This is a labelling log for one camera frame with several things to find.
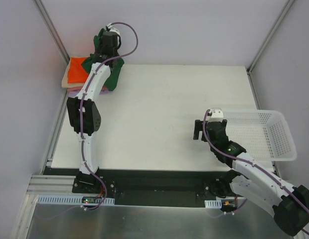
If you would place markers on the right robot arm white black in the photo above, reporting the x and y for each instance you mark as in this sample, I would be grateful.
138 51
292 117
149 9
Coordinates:
287 204

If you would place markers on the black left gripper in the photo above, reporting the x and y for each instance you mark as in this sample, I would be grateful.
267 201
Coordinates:
104 57

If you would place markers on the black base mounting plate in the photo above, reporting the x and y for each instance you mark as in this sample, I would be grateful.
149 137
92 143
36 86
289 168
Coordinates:
188 189

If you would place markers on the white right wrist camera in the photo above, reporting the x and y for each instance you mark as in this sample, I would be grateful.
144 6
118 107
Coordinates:
215 115

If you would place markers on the right white cable duct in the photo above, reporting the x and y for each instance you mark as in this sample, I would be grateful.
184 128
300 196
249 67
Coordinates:
213 204

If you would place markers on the aluminium corner post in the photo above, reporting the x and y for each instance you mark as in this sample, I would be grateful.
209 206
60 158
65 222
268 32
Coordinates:
51 28
274 28

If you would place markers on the white cable duct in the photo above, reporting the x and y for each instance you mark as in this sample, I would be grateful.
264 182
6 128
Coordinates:
213 204
73 200

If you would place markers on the left aluminium corner post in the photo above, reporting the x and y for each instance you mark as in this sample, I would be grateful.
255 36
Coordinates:
51 28

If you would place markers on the folded lavender t-shirt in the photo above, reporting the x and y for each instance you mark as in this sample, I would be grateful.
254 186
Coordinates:
73 93

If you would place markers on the folded pink t-shirt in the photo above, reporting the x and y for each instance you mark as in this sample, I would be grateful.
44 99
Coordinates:
79 88

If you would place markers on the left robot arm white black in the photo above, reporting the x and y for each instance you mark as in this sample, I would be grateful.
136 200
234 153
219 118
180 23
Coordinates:
105 66

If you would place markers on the left white cable duct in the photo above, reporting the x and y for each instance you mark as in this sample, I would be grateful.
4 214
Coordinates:
73 200

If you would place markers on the dark green t-shirt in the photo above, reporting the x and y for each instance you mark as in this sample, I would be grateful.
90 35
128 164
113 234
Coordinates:
115 67

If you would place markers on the white plastic perforated basket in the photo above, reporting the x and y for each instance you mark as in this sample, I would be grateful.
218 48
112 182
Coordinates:
264 134

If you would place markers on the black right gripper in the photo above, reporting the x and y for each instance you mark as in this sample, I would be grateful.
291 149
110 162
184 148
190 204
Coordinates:
210 123

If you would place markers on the folded orange t-shirt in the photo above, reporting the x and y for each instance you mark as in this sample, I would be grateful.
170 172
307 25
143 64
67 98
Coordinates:
76 73

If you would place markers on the folded beige t-shirt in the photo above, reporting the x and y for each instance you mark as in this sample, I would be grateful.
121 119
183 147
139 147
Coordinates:
64 82

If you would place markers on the right aluminium corner post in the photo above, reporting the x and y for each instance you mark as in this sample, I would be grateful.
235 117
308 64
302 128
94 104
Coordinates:
274 28

